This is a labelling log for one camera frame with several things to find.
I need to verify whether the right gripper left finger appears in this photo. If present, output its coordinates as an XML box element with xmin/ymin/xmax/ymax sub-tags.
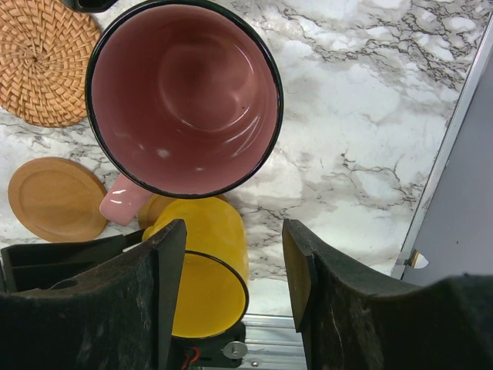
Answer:
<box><xmin>1</xmin><ymin>220</ymin><xmax>186</xmax><ymax>369</ymax></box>

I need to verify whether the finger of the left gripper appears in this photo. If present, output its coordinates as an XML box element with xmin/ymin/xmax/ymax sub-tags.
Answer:
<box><xmin>1</xmin><ymin>230</ymin><xmax>144</xmax><ymax>292</ymax></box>

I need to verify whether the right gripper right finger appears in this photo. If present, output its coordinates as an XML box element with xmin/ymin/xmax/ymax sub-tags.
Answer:
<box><xmin>282</xmin><ymin>220</ymin><xmax>492</xmax><ymax>369</ymax></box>

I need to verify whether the light wood round coaster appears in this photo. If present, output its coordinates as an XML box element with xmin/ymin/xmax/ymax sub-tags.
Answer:
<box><xmin>8</xmin><ymin>157</ymin><xmax>107</xmax><ymax>242</ymax></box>

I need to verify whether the yellow mug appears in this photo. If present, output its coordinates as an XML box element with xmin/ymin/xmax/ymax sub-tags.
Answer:
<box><xmin>143</xmin><ymin>197</ymin><xmax>250</xmax><ymax>339</ymax></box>

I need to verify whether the woven rattan coaster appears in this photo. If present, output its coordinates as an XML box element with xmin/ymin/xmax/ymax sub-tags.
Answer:
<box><xmin>1</xmin><ymin>1</ymin><xmax>101</xmax><ymax>128</ymax></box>

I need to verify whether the dusty pink mug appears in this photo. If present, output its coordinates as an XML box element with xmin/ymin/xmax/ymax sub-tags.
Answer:
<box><xmin>86</xmin><ymin>1</ymin><xmax>283</xmax><ymax>226</ymax></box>

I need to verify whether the black mug white inside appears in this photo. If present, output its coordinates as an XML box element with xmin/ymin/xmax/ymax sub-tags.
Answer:
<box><xmin>62</xmin><ymin>0</ymin><xmax>118</xmax><ymax>13</ymax></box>

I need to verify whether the light wood grooved coaster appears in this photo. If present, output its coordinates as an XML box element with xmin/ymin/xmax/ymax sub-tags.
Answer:
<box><xmin>138</xmin><ymin>195</ymin><xmax>238</xmax><ymax>239</ymax></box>

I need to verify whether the black front mounting rail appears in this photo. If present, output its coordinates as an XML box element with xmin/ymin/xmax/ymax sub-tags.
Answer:
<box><xmin>166</xmin><ymin>314</ymin><xmax>307</xmax><ymax>369</ymax></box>

